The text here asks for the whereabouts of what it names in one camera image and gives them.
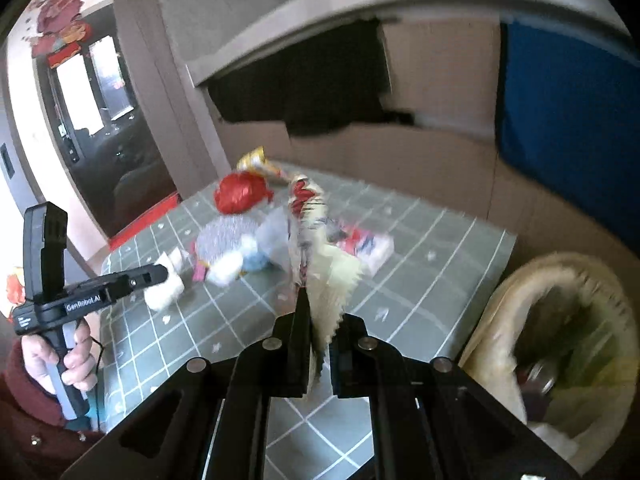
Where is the left hand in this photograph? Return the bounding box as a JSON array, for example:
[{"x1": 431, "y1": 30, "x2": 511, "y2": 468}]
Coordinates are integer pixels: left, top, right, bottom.
[{"x1": 20, "y1": 316, "x2": 99, "y2": 396}]

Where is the beige trash bag bin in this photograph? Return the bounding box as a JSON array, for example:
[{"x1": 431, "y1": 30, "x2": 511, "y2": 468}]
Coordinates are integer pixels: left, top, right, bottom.
[{"x1": 459, "y1": 252, "x2": 639, "y2": 474}]

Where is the round silver glitter pad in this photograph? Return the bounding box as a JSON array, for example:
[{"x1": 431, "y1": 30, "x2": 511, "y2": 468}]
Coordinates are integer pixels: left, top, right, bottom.
[{"x1": 195, "y1": 214, "x2": 259, "y2": 266}]

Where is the red wall decoration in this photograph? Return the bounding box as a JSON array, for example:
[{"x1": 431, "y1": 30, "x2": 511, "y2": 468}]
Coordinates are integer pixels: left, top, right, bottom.
[{"x1": 27, "y1": 0, "x2": 91, "y2": 70}]

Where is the black hanging cloth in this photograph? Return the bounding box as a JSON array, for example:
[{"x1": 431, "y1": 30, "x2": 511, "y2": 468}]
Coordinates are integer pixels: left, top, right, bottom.
[{"x1": 208, "y1": 18, "x2": 414, "y2": 136}]

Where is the red doormat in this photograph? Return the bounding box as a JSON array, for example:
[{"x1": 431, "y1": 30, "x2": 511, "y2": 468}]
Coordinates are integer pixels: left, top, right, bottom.
[{"x1": 108, "y1": 192, "x2": 181, "y2": 252}]

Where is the pink tissue packet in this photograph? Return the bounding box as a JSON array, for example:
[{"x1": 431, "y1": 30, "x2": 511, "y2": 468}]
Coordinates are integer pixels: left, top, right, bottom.
[{"x1": 333, "y1": 224, "x2": 395, "y2": 278}]

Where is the cream red snack bag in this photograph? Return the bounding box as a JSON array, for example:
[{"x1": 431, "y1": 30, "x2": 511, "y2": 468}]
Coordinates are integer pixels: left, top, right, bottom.
[{"x1": 288, "y1": 174, "x2": 363, "y2": 390}]

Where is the yellow snack wrapper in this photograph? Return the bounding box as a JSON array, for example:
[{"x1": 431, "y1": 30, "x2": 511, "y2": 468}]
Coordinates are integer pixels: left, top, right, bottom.
[{"x1": 236, "y1": 146, "x2": 291, "y2": 182}]

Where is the dark red left sleeve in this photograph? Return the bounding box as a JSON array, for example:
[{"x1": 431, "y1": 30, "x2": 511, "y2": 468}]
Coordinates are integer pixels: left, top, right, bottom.
[{"x1": 0, "y1": 342, "x2": 104, "y2": 479}]

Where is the pink toy brush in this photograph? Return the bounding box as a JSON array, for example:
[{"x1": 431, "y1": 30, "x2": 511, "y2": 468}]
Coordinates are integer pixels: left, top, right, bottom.
[{"x1": 190, "y1": 240, "x2": 208, "y2": 283}]

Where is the red crushed can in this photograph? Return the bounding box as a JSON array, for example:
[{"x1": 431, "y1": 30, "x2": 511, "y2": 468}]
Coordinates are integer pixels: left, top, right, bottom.
[{"x1": 518, "y1": 358, "x2": 560, "y2": 396}]

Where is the red foil wrapper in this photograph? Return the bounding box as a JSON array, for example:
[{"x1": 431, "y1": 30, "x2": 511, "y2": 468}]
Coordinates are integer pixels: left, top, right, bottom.
[{"x1": 214, "y1": 171, "x2": 273, "y2": 214}]

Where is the blue cloth panel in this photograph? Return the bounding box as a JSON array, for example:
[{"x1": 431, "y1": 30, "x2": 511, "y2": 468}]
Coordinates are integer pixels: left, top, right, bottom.
[{"x1": 497, "y1": 22, "x2": 639, "y2": 252}]

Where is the green checkered tablecloth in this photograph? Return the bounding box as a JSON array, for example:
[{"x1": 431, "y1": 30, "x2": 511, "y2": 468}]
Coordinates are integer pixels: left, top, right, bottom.
[{"x1": 96, "y1": 166, "x2": 515, "y2": 479}]

